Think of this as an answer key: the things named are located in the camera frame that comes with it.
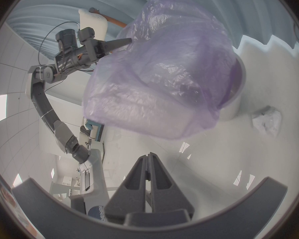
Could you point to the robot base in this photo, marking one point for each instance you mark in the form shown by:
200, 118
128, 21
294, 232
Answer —
97, 183

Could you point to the pale blue curtain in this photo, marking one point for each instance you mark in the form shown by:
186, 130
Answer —
259, 14

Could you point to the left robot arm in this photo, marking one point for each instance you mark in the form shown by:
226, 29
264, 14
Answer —
48, 113

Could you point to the white cushioned wooden chair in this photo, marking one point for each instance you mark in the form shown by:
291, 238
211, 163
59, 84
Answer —
92, 21

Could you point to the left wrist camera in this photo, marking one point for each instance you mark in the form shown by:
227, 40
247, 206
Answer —
86, 33

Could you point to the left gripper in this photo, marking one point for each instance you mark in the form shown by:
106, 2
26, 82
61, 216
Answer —
94, 50

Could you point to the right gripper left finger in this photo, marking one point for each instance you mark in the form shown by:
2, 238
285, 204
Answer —
129, 198

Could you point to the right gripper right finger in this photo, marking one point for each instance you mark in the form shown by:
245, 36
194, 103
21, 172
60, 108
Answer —
169, 198

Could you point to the white trash bin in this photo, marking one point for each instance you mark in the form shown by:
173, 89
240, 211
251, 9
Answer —
235, 104

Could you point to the purple plastic bag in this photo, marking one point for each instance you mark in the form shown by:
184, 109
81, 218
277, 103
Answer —
159, 71

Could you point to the white paper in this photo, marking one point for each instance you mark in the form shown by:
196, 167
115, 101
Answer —
266, 122

